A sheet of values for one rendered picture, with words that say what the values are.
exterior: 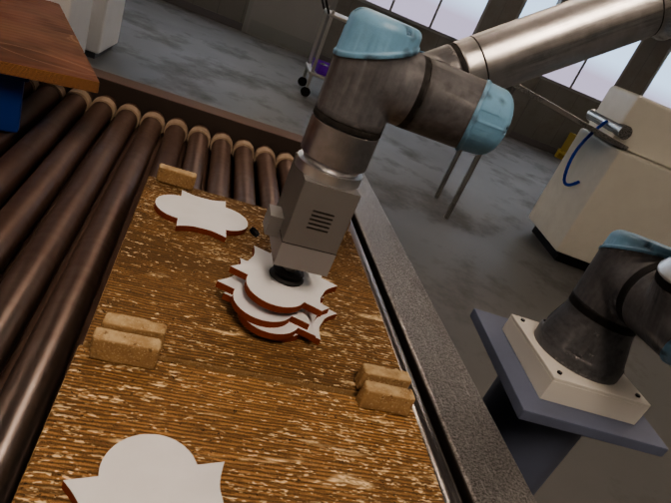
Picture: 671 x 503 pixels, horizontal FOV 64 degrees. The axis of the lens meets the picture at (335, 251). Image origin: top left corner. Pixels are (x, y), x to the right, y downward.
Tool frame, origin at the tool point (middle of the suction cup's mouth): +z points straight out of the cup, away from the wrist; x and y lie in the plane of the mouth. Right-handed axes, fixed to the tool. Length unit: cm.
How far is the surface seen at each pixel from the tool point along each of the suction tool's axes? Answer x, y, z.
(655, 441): 66, 6, 10
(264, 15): 74, -900, 61
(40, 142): -35, -35, 6
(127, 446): -14.0, 23.8, 2.6
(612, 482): 180, -63, 97
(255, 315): -3.6, 6.5, 0.7
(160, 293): -13.6, 1.9, 3.6
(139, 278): -16.1, -0.2, 3.6
